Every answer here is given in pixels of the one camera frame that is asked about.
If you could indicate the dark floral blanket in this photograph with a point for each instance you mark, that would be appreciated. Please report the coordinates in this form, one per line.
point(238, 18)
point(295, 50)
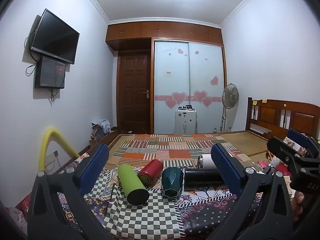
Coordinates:
point(212, 210)

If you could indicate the pile of clothes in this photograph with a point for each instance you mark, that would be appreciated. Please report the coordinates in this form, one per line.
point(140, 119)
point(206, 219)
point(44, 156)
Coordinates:
point(101, 127)

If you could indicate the yellow foam tube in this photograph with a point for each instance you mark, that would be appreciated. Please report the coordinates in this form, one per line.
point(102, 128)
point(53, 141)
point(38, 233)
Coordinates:
point(47, 140)

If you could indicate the brown wooden door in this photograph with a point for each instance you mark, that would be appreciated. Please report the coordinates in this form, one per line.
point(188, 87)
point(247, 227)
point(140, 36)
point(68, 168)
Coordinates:
point(133, 92)

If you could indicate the green cup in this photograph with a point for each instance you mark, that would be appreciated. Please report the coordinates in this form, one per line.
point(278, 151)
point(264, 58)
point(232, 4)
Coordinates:
point(131, 182)

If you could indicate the black wall television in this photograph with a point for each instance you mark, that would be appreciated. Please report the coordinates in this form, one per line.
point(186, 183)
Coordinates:
point(56, 37)

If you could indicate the red packet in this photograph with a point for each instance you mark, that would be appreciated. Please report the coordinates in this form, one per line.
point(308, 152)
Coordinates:
point(283, 168)

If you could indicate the black cup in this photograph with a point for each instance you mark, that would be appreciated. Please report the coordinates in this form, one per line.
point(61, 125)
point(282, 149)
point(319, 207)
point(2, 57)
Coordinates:
point(202, 177)

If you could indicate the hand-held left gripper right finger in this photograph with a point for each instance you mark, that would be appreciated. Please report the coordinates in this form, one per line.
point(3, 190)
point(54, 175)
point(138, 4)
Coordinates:
point(226, 168)

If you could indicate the checkered cloth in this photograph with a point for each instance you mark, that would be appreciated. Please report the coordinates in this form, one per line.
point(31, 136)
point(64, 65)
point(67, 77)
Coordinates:
point(140, 220)

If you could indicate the wall power socket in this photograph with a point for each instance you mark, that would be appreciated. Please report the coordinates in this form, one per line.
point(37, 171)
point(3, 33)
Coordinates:
point(53, 155)

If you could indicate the white cup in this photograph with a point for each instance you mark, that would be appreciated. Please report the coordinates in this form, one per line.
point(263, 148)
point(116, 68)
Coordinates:
point(206, 162)

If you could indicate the red cup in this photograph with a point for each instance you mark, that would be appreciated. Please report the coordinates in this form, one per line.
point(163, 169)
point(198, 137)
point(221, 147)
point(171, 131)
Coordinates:
point(150, 171)

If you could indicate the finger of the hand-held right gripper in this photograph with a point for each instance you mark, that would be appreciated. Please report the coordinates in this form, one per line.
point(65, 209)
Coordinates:
point(298, 136)
point(282, 150)

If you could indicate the white air cooler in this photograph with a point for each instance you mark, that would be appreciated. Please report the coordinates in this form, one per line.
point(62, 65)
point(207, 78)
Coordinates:
point(185, 121)

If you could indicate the sliding wardrobe with heart stickers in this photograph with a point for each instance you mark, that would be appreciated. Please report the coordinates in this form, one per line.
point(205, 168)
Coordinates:
point(188, 80)

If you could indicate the black wall panel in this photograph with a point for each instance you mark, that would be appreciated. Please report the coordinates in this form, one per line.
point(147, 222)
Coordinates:
point(50, 72)

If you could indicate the wooden bed headboard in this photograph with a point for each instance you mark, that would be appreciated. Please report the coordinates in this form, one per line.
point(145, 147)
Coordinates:
point(270, 112)

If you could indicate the small white bottle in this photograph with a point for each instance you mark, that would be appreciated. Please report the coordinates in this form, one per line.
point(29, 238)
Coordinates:
point(275, 161)

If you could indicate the person's right hand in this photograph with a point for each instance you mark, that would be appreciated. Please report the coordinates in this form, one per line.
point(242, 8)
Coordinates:
point(299, 201)

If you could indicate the teal faceted cup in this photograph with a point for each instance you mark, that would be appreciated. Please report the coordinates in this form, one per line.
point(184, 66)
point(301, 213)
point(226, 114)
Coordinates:
point(172, 182)

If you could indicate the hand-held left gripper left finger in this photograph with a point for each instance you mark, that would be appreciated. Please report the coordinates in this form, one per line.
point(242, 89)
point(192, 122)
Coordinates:
point(94, 164)

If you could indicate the striped patchwork blanket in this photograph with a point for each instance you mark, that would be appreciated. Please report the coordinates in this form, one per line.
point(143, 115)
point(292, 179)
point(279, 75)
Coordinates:
point(180, 145)

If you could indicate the wooden overhead cabinet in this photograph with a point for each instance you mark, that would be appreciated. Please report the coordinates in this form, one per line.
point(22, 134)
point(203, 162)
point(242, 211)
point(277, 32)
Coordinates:
point(162, 31)

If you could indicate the standing fan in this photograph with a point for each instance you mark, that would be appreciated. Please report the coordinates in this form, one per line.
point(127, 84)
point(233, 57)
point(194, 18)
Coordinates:
point(230, 95)

